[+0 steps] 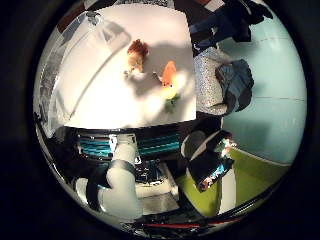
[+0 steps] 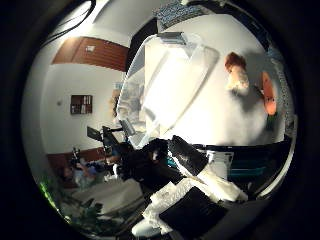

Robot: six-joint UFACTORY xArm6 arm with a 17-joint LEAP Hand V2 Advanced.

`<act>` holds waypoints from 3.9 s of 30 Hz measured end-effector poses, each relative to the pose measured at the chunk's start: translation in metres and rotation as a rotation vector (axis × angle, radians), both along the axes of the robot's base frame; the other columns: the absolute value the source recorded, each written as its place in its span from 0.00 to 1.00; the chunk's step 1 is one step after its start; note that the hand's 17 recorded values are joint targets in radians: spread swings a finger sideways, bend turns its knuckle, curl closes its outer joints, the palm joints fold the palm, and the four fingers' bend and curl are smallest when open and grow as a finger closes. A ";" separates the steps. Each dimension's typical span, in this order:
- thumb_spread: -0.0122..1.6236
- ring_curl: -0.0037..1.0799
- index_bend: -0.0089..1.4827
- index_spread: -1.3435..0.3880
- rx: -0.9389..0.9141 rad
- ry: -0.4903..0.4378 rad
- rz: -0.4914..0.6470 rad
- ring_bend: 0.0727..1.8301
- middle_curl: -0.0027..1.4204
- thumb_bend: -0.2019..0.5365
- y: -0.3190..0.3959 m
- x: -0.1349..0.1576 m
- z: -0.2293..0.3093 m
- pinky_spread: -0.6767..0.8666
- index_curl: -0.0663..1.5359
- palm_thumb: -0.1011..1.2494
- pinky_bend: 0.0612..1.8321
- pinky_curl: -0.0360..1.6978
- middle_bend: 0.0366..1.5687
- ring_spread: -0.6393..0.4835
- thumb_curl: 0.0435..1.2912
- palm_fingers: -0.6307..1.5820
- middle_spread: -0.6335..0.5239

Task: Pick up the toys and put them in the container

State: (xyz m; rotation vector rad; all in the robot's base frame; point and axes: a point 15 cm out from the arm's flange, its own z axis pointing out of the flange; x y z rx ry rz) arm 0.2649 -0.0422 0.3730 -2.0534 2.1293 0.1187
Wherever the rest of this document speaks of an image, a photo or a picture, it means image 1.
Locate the orange plush toy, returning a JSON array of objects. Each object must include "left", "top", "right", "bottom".
[{"left": 153, "top": 60, "right": 183, "bottom": 114}]

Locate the grey speckled fabric chair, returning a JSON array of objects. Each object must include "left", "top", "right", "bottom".
[{"left": 193, "top": 46, "right": 234, "bottom": 117}]

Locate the black colourful bag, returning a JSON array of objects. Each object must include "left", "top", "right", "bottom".
[{"left": 188, "top": 130, "right": 238, "bottom": 194}]

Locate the brown plush toy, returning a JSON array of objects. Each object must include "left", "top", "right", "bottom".
[{"left": 123, "top": 38, "right": 150, "bottom": 79}]

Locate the blue clothing bundle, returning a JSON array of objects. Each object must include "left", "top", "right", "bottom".
[{"left": 214, "top": 59, "right": 255, "bottom": 114}]

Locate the clear plastic bag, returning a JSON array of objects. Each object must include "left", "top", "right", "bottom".
[{"left": 33, "top": 13, "right": 133, "bottom": 138}]

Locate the person in dark clothes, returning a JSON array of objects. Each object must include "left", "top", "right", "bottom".
[{"left": 188, "top": 0, "right": 274, "bottom": 56}]

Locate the blue cable rack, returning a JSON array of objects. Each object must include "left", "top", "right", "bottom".
[{"left": 78, "top": 131, "right": 183, "bottom": 159}]

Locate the red cable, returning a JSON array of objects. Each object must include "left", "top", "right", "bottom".
[{"left": 143, "top": 218, "right": 243, "bottom": 231}]

